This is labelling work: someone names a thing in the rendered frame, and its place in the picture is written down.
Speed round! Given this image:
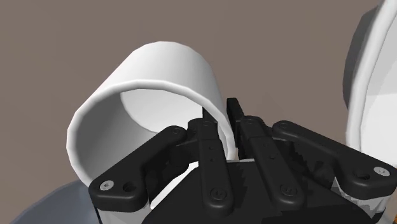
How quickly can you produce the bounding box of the grey plate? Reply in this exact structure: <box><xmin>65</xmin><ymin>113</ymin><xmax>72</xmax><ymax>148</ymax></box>
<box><xmin>9</xmin><ymin>179</ymin><xmax>101</xmax><ymax>224</ymax></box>

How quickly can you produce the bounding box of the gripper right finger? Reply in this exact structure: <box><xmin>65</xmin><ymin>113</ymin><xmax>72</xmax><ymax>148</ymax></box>
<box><xmin>226</xmin><ymin>97</ymin><xmax>397</xmax><ymax>209</ymax></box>

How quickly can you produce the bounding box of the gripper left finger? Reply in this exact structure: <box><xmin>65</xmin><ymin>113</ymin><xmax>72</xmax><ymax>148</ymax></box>
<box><xmin>88</xmin><ymin>106</ymin><xmax>234</xmax><ymax>216</ymax></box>

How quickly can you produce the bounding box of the white plate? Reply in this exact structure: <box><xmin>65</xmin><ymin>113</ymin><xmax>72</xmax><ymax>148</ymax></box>
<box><xmin>345</xmin><ymin>0</ymin><xmax>397</xmax><ymax>169</ymax></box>

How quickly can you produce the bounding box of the white cup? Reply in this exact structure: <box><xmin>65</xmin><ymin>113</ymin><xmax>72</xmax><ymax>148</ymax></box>
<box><xmin>66</xmin><ymin>41</ymin><xmax>240</xmax><ymax>189</ymax></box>

